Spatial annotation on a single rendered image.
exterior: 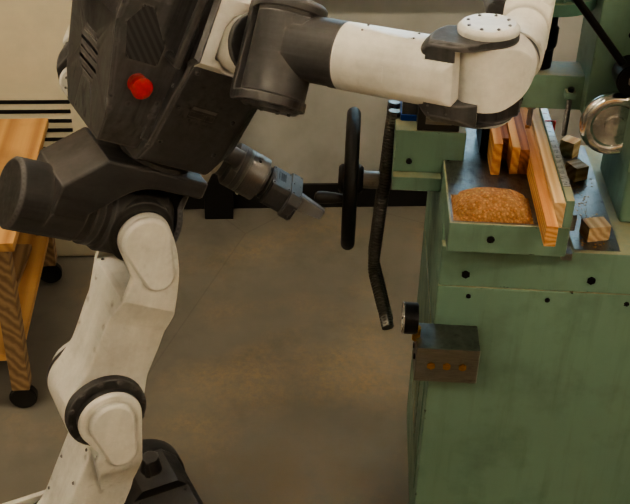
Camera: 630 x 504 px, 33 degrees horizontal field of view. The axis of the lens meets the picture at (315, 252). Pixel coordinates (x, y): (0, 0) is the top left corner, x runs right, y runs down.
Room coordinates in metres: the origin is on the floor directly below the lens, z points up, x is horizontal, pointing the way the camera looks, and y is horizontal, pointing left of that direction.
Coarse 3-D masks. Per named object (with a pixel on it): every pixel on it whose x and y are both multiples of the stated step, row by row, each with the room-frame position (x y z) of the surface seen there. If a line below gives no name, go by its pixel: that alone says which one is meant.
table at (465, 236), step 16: (464, 160) 1.81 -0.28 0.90; (480, 160) 1.81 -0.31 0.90; (400, 176) 1.80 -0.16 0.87; (416, 176) 1.80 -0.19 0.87; (432, 176) 1.80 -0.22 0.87; (448, 176) 1.75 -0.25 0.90; (464, 176) 1.75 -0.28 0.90; (480, 176) 1.75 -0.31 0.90; (496, 176) 1.75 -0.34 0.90; (512, 176) 1.75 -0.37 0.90; (448, 192) 1.69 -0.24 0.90; (528, 192) 1.70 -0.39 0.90; (448, 208) 1.63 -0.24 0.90; (448, 224) 1.59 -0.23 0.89; (464, 224) 1.58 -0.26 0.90; (480, 224) 1.58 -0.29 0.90; (496, 224) 1.58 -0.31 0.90; (512, 224) 1.58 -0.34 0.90; (528, 224) 1.58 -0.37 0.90; (448, 240) 1.58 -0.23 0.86; (464, 240) 1.58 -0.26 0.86; (480, 240) 1.58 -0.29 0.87; (496, 240) 1.58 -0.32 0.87; (512, 240) 1.58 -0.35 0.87; (528, 240) 1.58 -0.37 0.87; (560, 240) 1.58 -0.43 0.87
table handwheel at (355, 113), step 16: (352, 112) 1.90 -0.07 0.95; (352, 128) 1.84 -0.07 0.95; (352, 144) 1.81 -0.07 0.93; (352, 160) 1.78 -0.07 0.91; (352, 176) 1.76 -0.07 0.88; (368, 176) 1.88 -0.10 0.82; (352, 192) 1.75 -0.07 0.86; (352, 208) 1.75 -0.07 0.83; (352, 224) 1.75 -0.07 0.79; (352, 240) 1.77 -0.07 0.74
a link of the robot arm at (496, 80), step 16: (512, 16) 1.39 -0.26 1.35; (528, 16) 1.38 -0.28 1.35; (528, 32) 1.32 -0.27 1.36; (544, 32) 1.37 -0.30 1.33; (512, 48) 1.24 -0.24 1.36; (528, 48) 1.27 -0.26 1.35; (544, 48) 1.33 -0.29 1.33; (464, 64) 1.25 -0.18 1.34; (480, 64) 1.23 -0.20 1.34; (496, 64) 1.23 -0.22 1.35; (512, 64) 1.24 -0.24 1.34; (528, 64) 1.26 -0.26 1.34; (464, 80) 1.24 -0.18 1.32; (480, 80) 1.23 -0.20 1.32; (496, 80) 1.23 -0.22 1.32; (512, 80) 1.24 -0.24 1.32; (528, 80) 1.26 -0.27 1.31; (464, 96) 1.24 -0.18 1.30; (480, 96) 1.23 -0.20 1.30; (496, 96) 1.23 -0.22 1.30; (512, 96) 1.24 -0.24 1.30; (480, 112) 1.23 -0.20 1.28; (496, 112) 1.23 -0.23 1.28; (512, 112) 1.25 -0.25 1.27
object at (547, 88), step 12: (540, 72) 1.85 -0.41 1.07; (552, 72) 1.85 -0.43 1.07; (564, 72) 1.85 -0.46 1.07; (576, 72) 1.86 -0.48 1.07; (540, 84) 1.84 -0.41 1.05; (552, 84) 1.84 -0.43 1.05; (564, 84) 1.84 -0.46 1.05; (576, 84) 1.84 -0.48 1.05; (528, 96) 1.84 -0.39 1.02; (540, 96) 1.84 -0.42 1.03; (552, 96) 1.84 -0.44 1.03; (576, 96) 1.84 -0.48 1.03; (528, 108) 1.87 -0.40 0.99; (552, 108) 1.84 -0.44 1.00; (564, 108) 1.84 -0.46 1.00; (576, 108) 1.84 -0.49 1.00
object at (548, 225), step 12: (528, 168) 1.75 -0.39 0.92; (540, 168) 1.72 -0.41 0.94; (528, 180) 1.74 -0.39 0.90; (540, 180) 1.67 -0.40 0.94; (540, 192) 1.63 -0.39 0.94; (540, 204) 1.59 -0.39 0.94; (552, 204) 1.59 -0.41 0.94; (540, 216) 1.58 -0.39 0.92; (552, 216) 1.55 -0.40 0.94; (540, 228) 1.56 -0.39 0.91; (552, 228) 1.51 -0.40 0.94; (552, 240) 1.51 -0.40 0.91
